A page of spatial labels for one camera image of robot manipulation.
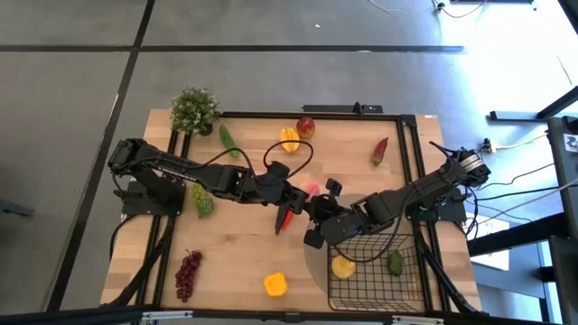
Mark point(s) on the red grape bunch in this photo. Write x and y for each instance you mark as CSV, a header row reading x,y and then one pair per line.
x,y
186,277

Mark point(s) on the pink peach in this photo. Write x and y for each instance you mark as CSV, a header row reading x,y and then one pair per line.
x,y
311,187

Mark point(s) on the black aluminium table frame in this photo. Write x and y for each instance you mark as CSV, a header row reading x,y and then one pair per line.
x,y
316,115

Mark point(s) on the potted green plant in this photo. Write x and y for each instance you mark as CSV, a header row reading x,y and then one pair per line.
x,y
194,109

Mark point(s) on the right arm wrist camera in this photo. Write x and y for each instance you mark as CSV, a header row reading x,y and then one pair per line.
x,y
319,210

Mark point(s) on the white printed tag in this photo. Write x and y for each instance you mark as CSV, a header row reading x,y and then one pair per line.
x,y
571,142

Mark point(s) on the green cucumber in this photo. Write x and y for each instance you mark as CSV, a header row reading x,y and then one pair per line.
x,y
229,141

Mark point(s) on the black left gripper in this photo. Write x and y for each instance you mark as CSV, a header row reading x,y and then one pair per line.
x,y
289,196

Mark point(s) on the yellow bell pepper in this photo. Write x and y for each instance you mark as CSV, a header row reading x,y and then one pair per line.
x,y
275,284

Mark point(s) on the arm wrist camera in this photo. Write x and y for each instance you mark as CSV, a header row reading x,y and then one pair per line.
x,y
277,172
319,210

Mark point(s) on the black slanted beam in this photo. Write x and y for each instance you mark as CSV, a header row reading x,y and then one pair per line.
x,y
519,234

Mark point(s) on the green grape bunch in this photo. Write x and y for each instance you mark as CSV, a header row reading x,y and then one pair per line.
x,y
202,201

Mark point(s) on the black metal stand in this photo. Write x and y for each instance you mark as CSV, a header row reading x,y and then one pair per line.
x,y
515,116

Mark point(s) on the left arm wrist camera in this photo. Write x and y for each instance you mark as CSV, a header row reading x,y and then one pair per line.
x,y
277,172

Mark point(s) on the grey floor object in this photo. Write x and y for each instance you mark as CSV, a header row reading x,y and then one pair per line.
x,y
13,209

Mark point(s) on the black cabinet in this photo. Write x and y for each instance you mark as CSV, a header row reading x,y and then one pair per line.
x,y
564,189

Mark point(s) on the red yellow apple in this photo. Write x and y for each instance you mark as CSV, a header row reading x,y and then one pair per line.
x,y
305,127

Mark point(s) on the white power strip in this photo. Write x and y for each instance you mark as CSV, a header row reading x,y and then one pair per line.
x,y
487,145

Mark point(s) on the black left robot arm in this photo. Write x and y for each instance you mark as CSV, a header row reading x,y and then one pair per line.
x,y
198,173

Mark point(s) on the green avocado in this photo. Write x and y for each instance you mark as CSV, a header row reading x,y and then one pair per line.
x,y
395,264

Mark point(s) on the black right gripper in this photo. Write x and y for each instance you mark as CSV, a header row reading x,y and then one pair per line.
x,y
345,228

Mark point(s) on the round grey mat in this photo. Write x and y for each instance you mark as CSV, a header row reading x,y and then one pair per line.
x,y
316,262

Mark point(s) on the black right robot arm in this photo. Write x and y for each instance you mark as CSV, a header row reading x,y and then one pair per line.
x,y
424,185

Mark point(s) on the yellow star fruit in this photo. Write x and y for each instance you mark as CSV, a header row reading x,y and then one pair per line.
x,y
289,140

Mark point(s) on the black rig beam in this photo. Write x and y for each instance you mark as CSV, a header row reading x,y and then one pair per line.
x,y
90,316

